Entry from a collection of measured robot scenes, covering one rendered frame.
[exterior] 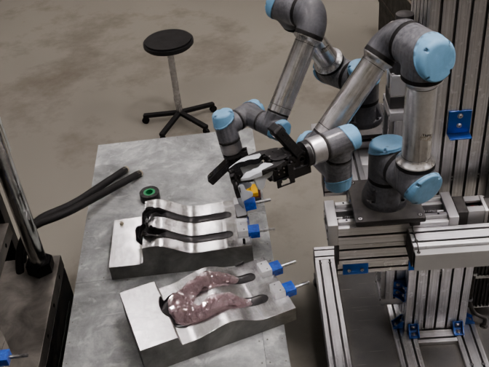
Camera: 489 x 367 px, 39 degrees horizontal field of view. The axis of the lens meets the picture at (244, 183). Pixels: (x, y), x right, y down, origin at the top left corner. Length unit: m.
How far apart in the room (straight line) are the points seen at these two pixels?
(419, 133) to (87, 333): 1.22
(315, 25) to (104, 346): 1.22
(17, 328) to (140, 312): 0.47
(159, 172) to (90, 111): 2.24
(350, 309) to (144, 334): 1.21
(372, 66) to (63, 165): 2.97
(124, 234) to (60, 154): 2.21
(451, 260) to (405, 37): 0.77
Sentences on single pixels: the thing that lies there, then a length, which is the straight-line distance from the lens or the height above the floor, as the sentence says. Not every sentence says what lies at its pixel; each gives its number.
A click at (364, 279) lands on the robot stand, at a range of 3.24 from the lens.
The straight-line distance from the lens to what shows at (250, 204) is 2.50.
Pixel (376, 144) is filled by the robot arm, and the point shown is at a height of 1.27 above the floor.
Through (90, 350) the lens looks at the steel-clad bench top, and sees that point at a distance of 2.31.
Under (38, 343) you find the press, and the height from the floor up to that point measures 0.78.
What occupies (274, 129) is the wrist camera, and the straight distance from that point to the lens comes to 1.77.
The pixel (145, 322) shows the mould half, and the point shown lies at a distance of 2.19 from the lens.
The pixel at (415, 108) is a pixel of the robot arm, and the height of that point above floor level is 1.47.
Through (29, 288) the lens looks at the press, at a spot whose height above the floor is 0.78.
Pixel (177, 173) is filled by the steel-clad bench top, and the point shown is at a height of 0.80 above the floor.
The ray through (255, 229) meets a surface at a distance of 2.45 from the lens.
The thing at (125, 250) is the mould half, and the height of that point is 0.86.
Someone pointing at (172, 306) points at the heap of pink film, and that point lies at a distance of 2.24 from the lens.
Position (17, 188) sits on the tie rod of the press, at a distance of 2.42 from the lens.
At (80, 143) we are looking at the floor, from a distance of 4.80.
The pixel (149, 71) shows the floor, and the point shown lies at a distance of 5.53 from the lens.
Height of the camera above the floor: 2.50
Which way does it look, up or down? 37 degrees down
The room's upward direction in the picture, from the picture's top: 6 degrees counter-clockwise
